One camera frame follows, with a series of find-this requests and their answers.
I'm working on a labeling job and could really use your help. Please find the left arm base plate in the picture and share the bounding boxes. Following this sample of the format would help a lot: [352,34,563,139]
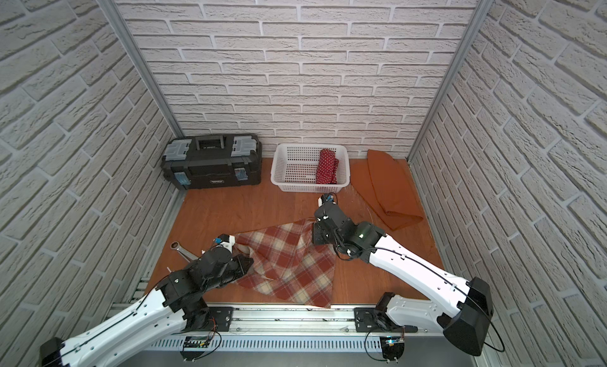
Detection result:
[183,306,235,332]

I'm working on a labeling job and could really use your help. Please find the red polka dot skirt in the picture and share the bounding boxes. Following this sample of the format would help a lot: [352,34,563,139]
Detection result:
[316,148,339,185]

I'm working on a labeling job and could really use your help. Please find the red plaid skirt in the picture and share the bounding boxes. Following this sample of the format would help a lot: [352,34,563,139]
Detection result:
[235,218,337,308]

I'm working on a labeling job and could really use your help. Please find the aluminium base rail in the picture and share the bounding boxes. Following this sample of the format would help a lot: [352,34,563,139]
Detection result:
[175,295,442,335]

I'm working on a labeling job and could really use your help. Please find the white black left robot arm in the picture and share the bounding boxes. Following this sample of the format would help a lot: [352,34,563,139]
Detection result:
[40,245,254,366]

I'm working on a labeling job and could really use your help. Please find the orange brown skirt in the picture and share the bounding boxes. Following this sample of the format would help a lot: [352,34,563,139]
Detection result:
[350,150,425,230]

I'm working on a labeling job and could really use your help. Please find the black plastic toolbox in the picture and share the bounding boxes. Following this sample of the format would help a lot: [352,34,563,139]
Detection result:
[161,134,262,191]

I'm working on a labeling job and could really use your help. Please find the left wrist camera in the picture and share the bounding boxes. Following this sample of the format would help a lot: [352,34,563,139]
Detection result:
[213,234,236,252]

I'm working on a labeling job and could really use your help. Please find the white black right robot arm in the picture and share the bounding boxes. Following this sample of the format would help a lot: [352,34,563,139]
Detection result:
[312,194,494,357]

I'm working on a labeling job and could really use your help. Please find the controller board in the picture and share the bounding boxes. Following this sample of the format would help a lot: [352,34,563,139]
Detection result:
[180,336,218,362]
[379,337,405,363]

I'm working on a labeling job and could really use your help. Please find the right controller board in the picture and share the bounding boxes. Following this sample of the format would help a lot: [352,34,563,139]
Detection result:
[379,337,405,363]

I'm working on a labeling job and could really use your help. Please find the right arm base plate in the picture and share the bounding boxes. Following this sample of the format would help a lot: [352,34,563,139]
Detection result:
[353,307,418,333]

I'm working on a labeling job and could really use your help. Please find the white plastic basket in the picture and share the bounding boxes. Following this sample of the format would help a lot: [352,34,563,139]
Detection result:
[270,144,350,193]

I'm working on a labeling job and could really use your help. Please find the silver wrench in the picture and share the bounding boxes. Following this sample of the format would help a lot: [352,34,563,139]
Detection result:
[170,242,199,263]

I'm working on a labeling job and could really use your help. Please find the left controller board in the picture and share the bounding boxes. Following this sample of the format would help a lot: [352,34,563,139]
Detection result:
[180,336,218,362]

